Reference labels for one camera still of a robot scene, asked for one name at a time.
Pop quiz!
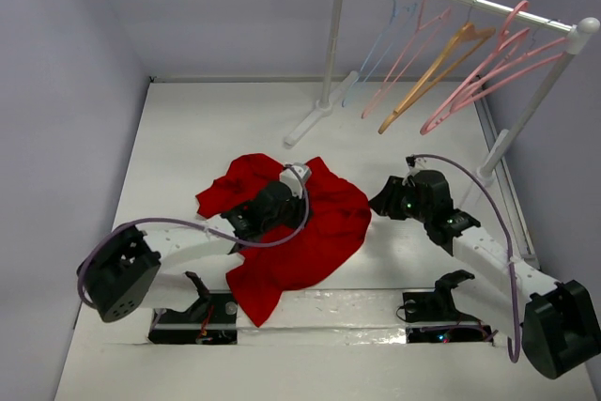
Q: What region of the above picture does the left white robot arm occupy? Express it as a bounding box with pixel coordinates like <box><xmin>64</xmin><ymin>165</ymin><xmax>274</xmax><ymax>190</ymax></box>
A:
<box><xmin>77</xmin><ymin>169</ymin><xmax>310</xmax><ymax>323</ymax></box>

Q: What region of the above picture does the blue wire hanger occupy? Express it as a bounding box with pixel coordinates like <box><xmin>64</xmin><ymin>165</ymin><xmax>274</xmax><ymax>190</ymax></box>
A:
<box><xmin>342</xmin><ymin>0</ymin><xmax>417</xmax><ymax>108</ymax></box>

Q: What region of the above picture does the thin pink wire hanger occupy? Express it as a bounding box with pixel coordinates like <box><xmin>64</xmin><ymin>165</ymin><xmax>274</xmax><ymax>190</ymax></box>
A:
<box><xmin>361</xmin><ymin>0</ymin><xmax>452</xmax><ymax>119</ymax></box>

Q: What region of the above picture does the orange wooden hanger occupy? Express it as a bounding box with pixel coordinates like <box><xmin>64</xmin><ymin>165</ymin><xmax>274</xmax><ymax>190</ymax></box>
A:
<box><xmin>362</xmin><ymin>8</ymin><xmax>496</xmax><ymax>134</ymax></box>

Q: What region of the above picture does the thick pink plastic hanger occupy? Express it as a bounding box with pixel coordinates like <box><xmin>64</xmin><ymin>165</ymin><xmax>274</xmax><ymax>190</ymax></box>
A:
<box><xmin>420</xmin><ymin>0</ymin><xmax>530</xmax><ymax>135</ymax></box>

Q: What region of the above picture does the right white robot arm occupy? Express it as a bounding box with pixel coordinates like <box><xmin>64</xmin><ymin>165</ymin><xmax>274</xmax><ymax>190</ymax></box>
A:
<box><xmin>369</xmin><ymin>170</ymin><xmax>600</xmax><ymax>379</ymax></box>

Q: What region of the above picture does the red t shirt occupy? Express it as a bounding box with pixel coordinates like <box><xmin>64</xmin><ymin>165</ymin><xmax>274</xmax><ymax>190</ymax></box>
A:
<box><xmin>196</xmin><ymin>153</ymin><xmax>371</xmax><ymax>327</ymax></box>

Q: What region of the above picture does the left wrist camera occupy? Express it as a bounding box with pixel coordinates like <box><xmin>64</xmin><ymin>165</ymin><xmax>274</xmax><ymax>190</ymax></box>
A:
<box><xmin>279</xmin><ymin>163</ymin><xmax>312</xmax><ymax>198</ymax></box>

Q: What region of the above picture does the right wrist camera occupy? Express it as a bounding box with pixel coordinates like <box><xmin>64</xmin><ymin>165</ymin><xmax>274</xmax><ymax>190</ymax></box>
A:
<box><xmin>406</xmin><ymin>155</ymin><xmax>426</xmax><ymax>177</ymax></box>

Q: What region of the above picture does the white clothes rack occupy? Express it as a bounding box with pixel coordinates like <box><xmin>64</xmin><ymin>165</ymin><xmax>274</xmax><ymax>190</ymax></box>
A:
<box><xmin>283</xmin><ymin>0</ymin><xmax>601</xmax><ymax>188</ymax></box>

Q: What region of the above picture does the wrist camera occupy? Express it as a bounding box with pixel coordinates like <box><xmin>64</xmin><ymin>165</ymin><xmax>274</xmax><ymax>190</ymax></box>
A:
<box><xmin>279</xmin><ymin>163</ymin><xmax>312</xmax><ymax>198</ymax></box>
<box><xmin>406</xmin><ymin>155</ymin><xmax>426</xmax><ymax>177</ymax></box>

